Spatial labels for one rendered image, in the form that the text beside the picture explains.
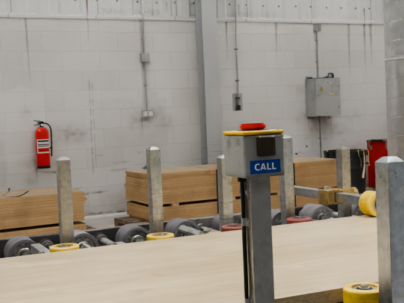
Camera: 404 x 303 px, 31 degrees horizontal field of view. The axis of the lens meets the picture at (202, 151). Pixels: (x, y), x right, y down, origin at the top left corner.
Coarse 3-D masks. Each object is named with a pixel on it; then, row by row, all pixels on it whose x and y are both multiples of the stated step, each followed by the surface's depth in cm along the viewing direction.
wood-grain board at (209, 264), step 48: (192, 240) 198; (240, 240) 195; (288, 240) 192; (336, 240) 189; (0, 288) 151; (48, 288) 149; (96, 288) 148; (144, 288) 146; (192, 288) 144; (240, 288) 142; (288, 288) 141; (336, 288) 139
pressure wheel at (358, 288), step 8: (344, 288) 136; (352, 288) 136; (360, 288) 136; (368, 288) 136; (376, 288) 135; (344, 296) 136; (352, 296) 134; (360, 296) 133; (368, 296) 133; (376, 296) 133
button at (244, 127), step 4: (244, 124) 109; (248, 124) 109; (252, 124) 109; (256, 124) 109; (260, 124) 109; (264, 124) 109; (240, 128) 110; (244, 128) 109; (248, 128) 108; (252, 128) 108; (256, 128) 109; (260, 128) 109
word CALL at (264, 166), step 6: (252, 162) 107; (258, 162) 107; (264, 162) 107; (270, 162) 108; (276, 162) 108; (252, 168) 107; (258, 168) 107; (264, 168) 107; (270, 168) 108; (276, 168) 108
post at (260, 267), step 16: (240, 192) 110; (256, 192) 109; (256, 208) 109; (256, 224) 109; (256, 240) 109; (256, 256) 109; (272, 256) 110; (256, 272) 109; (272, 272) 111; (256, 288) 109; (272, 288) 111
